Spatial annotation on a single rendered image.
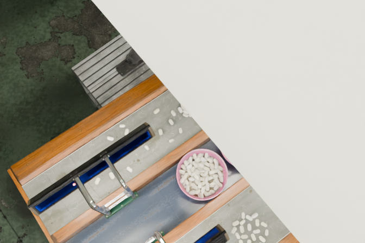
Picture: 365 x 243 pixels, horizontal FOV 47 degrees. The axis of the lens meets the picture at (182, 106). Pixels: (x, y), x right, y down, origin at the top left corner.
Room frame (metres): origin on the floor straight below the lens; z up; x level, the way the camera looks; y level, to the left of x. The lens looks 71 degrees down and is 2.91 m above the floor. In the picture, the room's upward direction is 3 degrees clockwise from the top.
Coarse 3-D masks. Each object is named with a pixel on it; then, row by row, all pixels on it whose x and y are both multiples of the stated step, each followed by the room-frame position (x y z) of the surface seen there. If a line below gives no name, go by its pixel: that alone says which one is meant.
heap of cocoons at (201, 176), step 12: (192, 156) 0.45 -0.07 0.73; (204, 156) 0.45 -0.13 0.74; (192, 168) 0.38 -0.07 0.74; (204, 168) 0.39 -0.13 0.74; (216, 168) 0.39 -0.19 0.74; (180, 180) 0.32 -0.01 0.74; (192, 180) 0.32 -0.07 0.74; (204, 180) 0.33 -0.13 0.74; (216, 180) 0.33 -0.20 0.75; (192, 192) 0.26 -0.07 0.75; (204, 192) 0.27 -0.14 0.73
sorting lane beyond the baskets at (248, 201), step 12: (252, 192) 0.28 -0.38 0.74; (228, 204) 0.21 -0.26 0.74; (240, 204) 0.21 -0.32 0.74; (252, 204) 0.21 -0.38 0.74; (264, 204) 0.22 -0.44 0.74; (216, 216) 0.15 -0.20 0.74; (228, 216) 0.15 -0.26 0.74; (240, 216) 0.15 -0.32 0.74; (264, 216) 0.16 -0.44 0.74; (276, 216) 0.16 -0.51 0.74; (204, 228) 0.09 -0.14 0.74; (228, 228) 0.09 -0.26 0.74; (252, 228) 0.10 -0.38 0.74; (264, 228) 0.10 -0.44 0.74; (276, 228) 0.10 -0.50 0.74; (180, 240) 0.02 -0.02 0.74; (192, 240) 0.03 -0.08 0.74; (252, 240) 0.04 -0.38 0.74; (276, 240) 0.05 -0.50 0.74
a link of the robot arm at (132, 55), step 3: (132, 48) 1.03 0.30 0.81; (132, 51) 1.00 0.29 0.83; (129, 54) 0.98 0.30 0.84; (132, 54) 0.97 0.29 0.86; (135, 54) 0.95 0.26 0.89; (138, 54) 0.94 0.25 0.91; (126, 57) 0.98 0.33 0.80; (129, 57) 0.96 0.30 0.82; (132, 57) 0.96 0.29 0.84; (135, 57) 0.95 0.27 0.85; (138, 57) 0.95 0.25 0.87; (132, 60) 0.96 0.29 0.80; (135, 60) 0.95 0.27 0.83; (138, 60) 0.94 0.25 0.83
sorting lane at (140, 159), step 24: (168, 96) 0.78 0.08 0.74; (144, 120) 0.63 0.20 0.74; (168, 120) 0.64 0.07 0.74; (192, 120) 0.65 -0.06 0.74; (96, 144) 0.49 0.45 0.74; (144, 144) 0.50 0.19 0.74; (168, 144) 0.51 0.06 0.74; (72, 168) 0.35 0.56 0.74; (120, 168) 0.37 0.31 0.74; (144, 168) 0.37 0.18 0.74; (96, 192) 0.24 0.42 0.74; (48, 216) 0.10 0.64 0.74; (72, 216) 0.11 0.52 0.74
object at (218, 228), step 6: (216, 228) 0.07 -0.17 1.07; (222, 228) 0.07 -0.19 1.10; (204, 234) 0.05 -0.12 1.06; (210, 234) 0.05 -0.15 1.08; (216, 234) 0.05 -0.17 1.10; (222, 234) 0.05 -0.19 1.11; (198, 240) 0.02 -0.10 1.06; (204, 240) 0.02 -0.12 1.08; (210, 240) 0.02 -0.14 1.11; (216, 240) 0.03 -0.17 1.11; (222, 240) 0.03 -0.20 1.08; (228, 240) 0.03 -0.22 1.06
